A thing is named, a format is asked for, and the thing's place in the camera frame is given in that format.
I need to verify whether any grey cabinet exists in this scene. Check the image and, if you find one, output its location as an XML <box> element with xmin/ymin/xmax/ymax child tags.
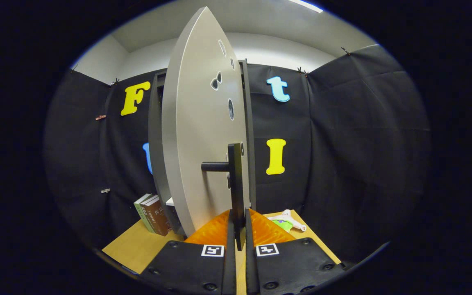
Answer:
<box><xmin>148</xmin><ymin>59</ymin><xmax>257</xmax><ymax>237</ymax></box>

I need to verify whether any black backdrop cloth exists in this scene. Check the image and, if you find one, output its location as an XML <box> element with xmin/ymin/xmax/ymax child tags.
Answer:
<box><xmin>43</xmin><ymin>44</ymin><xmax>431</xmax><ymax>263</ymax></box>

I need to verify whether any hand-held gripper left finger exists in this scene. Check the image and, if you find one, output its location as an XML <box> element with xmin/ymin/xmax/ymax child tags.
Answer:
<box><xmin>138</xmin><ymin>210</ymin><xmax>236</xmax><ymax>295</ymax></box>

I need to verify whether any black door handle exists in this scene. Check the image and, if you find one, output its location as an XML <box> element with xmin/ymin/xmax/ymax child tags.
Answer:
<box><xmin>201</xmin><ymin>143</ymin><xmax>245</xmax><ymax>251</ymax></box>

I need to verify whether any beige cabinet door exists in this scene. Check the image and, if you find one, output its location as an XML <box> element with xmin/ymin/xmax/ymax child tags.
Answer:
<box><xmin>161</xmin><ymin>6</ymin><xmax>251</xmax><ymax>237</ymax></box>

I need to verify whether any white green plush toy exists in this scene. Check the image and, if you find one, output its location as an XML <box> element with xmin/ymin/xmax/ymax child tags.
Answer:
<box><xmin>267</xmin><ymin>209</ymin><xmax>307</xmax><ymax>232</ymax></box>

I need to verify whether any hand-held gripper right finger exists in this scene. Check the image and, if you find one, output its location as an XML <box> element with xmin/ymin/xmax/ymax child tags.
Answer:
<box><xmin>244</xmin><ymin>208</ymin><xmax>345</xmax><ymax>295</ymax></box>

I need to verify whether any long ceiling light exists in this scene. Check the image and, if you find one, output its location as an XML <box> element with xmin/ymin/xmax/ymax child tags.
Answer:
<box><xmin>288</xmin><ymin>0</ymin><xmax>324</xmax><ymax>13</ymax></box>

